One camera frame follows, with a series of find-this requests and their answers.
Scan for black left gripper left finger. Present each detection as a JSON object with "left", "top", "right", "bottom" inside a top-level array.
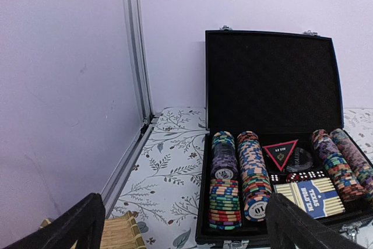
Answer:
[{"left": 7, "top": 193, "right": 105, "bottom": 248}]

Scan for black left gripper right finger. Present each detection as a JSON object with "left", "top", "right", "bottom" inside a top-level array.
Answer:
[{"left": 266, "top": 194, "right": 362, "bottom": 249}]

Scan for blue texas holdem card box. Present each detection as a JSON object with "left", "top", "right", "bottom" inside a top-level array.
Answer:
[{"left": 273, "top": 178, "right": 345, "bottom": 219}]

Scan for woven bamboo tray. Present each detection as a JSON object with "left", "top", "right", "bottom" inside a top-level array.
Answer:
[{"left": 41, "top": 212, "right": 145, "bottom": 248}]

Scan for red dice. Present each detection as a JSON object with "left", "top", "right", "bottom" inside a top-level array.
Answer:
[{"left": 286, "top": 172, "right": 312, "bottom": 183}]

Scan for black dice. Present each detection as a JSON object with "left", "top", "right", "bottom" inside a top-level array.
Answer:
[{"left": 270, "top": 174, "right": 281, "bottom": 184}]

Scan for chip row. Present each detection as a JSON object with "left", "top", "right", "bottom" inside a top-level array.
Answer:
[
  {"left": 311, "top": 129, "right": 366, "bottom": 202},
  {"left": 237, "top": 131, "right": 272, "bottom": 222},
  {"left": 209, "top": 131, "right": 242, "bottom": 230},
  {"left": 330, "top": 128, "right": 372, "bottom": 203}
]

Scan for far left chip row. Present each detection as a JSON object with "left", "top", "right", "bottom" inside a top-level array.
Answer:
[{"left": 209, "top": 131, "right": 242, "bottom": 230}]

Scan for black triangular all-in button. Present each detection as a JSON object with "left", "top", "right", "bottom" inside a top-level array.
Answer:
[{"left": 263, "top": 139, "right": 298, "bottom": 171}]

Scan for floral white tablecloth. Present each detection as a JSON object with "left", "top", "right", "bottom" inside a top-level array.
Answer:
[{"left": 100, "top": 106, "right": 373, "bottom": 249}]

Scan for far right chip row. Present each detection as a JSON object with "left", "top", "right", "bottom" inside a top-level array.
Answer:
[{"left": 330, "top": 128, "right": 372, "bottom": 203}]

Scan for black poker chip case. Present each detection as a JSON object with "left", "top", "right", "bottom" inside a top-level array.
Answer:
[{"left": 195, "top": 30, "right": 372, "bottom": 248}]

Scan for aluminium frame post left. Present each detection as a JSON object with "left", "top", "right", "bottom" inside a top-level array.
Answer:
[{"left": 101, "top": 0, "right": 154, "bottom": 219}]

